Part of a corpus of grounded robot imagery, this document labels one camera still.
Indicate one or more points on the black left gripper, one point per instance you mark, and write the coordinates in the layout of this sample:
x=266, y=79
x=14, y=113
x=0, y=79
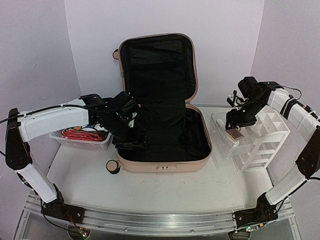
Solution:
x=137, y=139

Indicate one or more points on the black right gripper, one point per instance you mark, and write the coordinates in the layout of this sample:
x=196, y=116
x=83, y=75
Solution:
x=235, y=123

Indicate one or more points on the white perforated plastic basket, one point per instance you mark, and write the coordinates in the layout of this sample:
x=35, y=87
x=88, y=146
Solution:
x=87, y=145

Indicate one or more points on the white desktop drawer organizer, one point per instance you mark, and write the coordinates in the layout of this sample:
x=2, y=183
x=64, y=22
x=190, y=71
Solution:
x=261, y=141

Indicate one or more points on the dark brown pouch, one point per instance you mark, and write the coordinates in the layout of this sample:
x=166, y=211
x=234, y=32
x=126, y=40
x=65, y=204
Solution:
x=235, y=134

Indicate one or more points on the red patterned cloth item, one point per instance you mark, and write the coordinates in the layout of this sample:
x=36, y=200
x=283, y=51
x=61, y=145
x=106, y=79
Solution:
x=93, y=136

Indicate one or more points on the clear plastic organizer drawer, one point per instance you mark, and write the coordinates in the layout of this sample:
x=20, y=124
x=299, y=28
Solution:
x=226, y=145

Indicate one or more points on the pink hard-shell suitcase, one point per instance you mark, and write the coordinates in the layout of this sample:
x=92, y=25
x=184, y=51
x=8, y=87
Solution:
x=159, y=72

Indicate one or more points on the white t-shirt blue flower print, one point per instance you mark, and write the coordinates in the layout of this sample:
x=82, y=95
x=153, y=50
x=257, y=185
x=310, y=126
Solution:
x=89, y=128

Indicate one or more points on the white cosmetic tube box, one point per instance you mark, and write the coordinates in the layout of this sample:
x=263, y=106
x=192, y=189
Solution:
x=220, y=124

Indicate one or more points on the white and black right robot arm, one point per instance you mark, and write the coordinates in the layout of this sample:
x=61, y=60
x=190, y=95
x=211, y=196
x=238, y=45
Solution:
x=305, y=123

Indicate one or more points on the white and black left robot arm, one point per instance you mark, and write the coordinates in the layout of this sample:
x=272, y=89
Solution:
x=26, y=126

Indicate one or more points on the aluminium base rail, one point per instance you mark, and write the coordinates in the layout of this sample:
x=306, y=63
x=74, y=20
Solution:
x=160, y=224

